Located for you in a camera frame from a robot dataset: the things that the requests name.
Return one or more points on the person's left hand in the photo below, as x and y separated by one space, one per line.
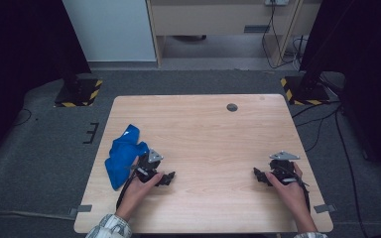
137 193

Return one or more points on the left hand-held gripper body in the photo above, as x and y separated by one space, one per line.
147 167

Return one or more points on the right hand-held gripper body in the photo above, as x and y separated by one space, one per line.
282 168

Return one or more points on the person's right hand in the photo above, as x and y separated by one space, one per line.
291 195

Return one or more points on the light wooden desk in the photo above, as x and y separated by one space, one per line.
211 16

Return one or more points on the black stand post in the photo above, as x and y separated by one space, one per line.
311 72

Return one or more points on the grey tape piece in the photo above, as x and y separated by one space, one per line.
81 209
324 208

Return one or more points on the grey round table grommet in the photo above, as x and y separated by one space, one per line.
231 107

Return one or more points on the black curtain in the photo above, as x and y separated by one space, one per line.
363 49
20 49

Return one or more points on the white cabinet panel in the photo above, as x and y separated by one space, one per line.
109 29

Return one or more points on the white power strip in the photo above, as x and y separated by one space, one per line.
277 2

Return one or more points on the blue cloth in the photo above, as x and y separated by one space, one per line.
122 158

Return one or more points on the striped black stand base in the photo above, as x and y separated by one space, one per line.
79 94
306 95

